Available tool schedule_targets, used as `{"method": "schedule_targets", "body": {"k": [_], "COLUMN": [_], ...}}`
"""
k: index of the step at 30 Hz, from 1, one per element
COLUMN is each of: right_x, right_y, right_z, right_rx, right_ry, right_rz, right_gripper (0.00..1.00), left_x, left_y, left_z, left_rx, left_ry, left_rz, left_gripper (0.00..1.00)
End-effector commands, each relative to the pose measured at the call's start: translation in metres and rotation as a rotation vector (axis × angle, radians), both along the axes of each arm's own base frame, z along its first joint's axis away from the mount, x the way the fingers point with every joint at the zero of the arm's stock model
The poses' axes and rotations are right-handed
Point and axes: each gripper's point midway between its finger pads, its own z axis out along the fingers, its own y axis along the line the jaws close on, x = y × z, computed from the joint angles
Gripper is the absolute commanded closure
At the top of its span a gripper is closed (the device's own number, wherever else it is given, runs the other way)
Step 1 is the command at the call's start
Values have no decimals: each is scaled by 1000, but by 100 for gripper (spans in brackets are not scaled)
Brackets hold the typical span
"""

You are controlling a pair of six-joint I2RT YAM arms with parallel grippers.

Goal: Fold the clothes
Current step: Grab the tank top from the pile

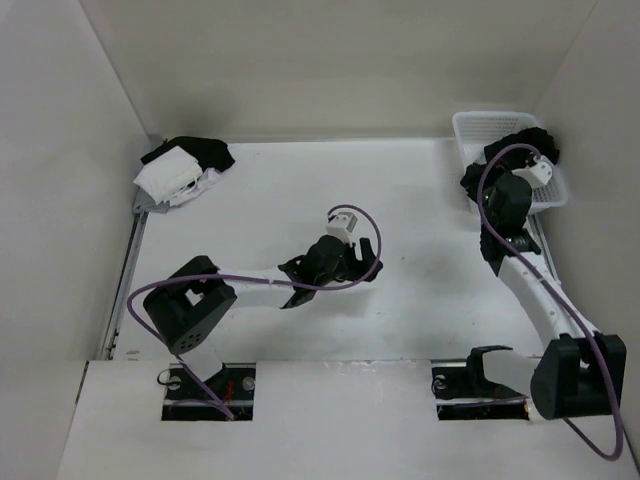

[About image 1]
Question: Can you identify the purple cable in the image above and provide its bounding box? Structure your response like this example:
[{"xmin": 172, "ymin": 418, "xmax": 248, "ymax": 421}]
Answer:
[
  {"xmin": 476, "ymin": 143, "xmax": 626, "ymax": 460},
  {"xmin": 127, "ymin": 203, "xmax": 386, "ymax": 421}
]

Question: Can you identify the folded light pink tank top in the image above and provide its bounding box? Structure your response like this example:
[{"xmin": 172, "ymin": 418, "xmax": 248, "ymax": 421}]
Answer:
[{"xmin": 169, "ymin": 168, "xmax": 220, "ymax": 207}]

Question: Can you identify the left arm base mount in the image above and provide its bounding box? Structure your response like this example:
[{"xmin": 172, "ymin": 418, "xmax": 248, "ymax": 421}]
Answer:
[{"xmin": 158, "ymin": 362, "xmax": 257, "ymax": 421}]

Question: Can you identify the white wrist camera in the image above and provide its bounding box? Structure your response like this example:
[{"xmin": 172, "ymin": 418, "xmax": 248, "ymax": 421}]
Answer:
[
  {"xmin": 511, "ymin": 155, "xmax": 553, "ymax": 189},
  {"xmin": 326, "ymin": 211, "xmax": 358, "ymax": 245}
]

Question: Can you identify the folded white tank top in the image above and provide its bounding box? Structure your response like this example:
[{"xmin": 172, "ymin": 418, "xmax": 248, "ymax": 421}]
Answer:
[{"xmin": 133, "ymin": 146, "xmax": 203, "ymax": 205}]

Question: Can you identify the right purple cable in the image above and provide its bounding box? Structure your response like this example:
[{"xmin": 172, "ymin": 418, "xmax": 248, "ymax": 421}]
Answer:
[{"xmin": 476, "ymin": 143, "xmax": 626, "ymax": 460}]

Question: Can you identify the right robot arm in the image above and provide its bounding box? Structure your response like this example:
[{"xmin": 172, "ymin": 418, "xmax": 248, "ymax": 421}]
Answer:
[{"xmin": 460, "ymin": 169, "xmax": 627, "ymax": 420}]

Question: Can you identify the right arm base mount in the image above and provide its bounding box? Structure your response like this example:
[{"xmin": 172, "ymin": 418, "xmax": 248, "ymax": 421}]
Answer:
[{"xmin": 431, "ymin": 361, "xmax": 529, "ymax": 421}]

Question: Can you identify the folded black tank top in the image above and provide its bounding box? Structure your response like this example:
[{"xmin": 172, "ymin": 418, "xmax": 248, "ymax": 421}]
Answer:
[{"xmin": 140, "ymin": 136, "xmax": 235, "ymax": 173}]

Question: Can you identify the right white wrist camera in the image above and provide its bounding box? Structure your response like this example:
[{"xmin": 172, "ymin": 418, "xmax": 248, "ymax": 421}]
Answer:
[{"xmin": 511, "ymin": 155, "xmax": 553, "ymax": 189}]

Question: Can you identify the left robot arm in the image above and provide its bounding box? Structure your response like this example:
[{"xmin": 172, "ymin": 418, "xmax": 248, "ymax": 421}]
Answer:
[{"xmin": 143, "ymin": 235, "xmax": 383, "ymax": 399}]

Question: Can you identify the white plastic basket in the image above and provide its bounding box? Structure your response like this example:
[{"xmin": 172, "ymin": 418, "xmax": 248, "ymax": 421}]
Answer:
[{"xmin": 452, "ymin": 111, "xmax": 568, "ymax": 214}]

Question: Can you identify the black tank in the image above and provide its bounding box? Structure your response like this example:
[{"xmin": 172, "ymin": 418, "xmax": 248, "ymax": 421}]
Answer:
[
  {"xmin": 460, "ymin": 127, "xmax": 564, "ymax": 210},
  {"xmin": 140, "ymin": 136, "xmax": 235, "ymax": 173}
]

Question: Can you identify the folded grey tank top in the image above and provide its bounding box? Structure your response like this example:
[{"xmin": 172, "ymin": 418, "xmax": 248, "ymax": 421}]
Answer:
[{"xmin": 132, "ymin": 190, "xmax": 171, "ymax": 215}]

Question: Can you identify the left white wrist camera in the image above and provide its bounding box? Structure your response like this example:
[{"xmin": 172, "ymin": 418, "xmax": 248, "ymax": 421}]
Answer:
[{"xmin": 326, "ymin": 211, "xmax": 358, "ymax": 245}]

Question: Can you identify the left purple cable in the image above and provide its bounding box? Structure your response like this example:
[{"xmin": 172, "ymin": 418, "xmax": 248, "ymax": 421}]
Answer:
[{"xmin": 127, "ymin": 203, "xmax": 386, "ymax": 421}]

